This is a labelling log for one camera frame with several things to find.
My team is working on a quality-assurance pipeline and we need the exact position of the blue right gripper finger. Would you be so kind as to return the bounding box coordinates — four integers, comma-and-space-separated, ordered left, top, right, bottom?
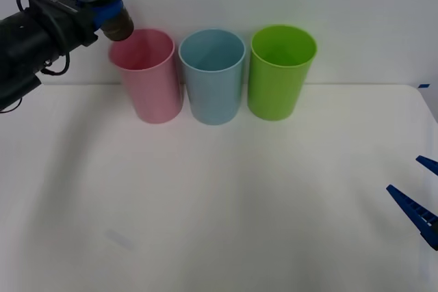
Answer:
386, 184, 438, 251
415, 155, 438, 176

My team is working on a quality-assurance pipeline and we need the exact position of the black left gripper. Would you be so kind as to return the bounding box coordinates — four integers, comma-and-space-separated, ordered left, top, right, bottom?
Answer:
40, 0, 124, 54

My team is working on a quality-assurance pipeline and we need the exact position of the pink plastic bin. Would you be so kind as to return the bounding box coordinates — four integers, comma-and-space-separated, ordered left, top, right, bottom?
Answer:
107, 28, 184, 125

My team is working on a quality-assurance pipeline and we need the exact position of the pale blue plastic bin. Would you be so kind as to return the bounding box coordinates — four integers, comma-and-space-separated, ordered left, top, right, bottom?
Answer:
178, 29, 247, 126

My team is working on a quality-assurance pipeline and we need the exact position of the green plastic bin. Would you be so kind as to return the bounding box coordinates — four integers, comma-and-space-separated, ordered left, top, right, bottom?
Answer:
246, 24, 318, 122

